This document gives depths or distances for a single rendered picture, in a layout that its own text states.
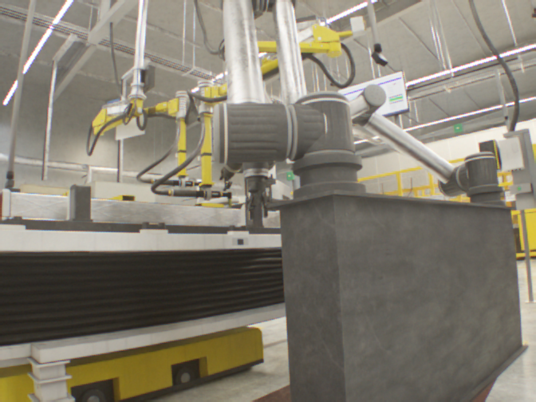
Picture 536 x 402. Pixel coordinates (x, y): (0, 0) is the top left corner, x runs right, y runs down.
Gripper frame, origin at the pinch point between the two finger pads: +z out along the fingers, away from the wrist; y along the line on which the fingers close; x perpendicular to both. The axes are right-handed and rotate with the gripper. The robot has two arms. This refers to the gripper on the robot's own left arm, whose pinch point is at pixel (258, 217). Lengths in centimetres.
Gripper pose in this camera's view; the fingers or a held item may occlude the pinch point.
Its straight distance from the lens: 158.6
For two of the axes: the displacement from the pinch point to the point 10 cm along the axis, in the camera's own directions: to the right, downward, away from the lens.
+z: 0.6, 9.8, -1.6
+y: 6.3, -1.6, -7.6
